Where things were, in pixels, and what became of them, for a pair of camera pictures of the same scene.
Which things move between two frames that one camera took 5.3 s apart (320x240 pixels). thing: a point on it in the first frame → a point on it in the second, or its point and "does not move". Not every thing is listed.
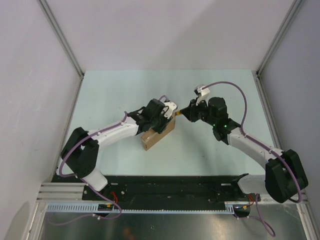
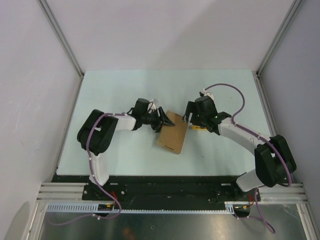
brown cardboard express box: (151, 138) → (171, 138)
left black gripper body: (159, 123) does not move
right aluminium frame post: (257, 73) does not move
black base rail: (165, 189) does not move
